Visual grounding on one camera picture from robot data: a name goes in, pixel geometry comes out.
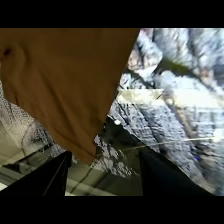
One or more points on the brown garment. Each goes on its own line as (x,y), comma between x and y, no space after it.
(70,86)

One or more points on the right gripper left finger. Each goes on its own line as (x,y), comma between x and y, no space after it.
(46,180)

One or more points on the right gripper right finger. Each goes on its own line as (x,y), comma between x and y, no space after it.
(166,180)

